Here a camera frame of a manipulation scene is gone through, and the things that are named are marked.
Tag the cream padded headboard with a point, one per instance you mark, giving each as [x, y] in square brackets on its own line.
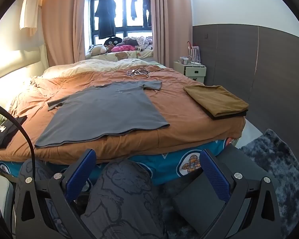
[17, 59]

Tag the floral bedding pile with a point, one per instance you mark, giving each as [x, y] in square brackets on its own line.
[142, 42]

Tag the dark hanging robe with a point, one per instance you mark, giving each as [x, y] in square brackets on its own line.
[106, 15]

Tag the cream nightstand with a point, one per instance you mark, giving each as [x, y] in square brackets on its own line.
[196, 73]

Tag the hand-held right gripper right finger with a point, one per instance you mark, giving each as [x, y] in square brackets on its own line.
[214, 176]

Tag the black printed garment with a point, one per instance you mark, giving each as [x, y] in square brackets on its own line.
[7, 134]

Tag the person's right leg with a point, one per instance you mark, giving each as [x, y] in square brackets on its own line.
[124, 199]

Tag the pink curtain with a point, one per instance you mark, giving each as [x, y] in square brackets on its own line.
[172, 25]
[62, 25]

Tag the grey t-shirt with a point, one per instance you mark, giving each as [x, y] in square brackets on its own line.
[102, 112]

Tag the long dark hanging garment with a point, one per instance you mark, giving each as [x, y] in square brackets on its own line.
[147, 10]

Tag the blue printed bed sheet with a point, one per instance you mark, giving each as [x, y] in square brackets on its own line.
[169, 164]

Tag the small dark hanging garment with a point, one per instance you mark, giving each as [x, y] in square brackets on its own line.
[133, 7]

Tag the brown folded clothes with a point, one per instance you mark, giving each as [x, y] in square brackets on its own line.
[214, 99]

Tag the black plush toy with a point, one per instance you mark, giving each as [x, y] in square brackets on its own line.
[113, 41]

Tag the orange blanket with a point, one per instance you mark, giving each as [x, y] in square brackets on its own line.
[177, 104]

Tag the cream duvet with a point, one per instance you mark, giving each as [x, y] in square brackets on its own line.
[89, 66]

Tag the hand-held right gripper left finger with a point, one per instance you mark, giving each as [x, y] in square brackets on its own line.
[81, 176]

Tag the grey shaggy rug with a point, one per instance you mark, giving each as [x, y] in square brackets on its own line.
[276, 166]

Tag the dark framed window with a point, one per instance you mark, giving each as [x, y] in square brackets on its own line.
[124, 15]

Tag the pink plush toy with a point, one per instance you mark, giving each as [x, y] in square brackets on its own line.
[125, 48]

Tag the white hanging cloth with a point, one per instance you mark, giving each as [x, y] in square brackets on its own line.
[30, 12]

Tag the white plush toy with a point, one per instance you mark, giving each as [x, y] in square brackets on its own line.
[97, 50]

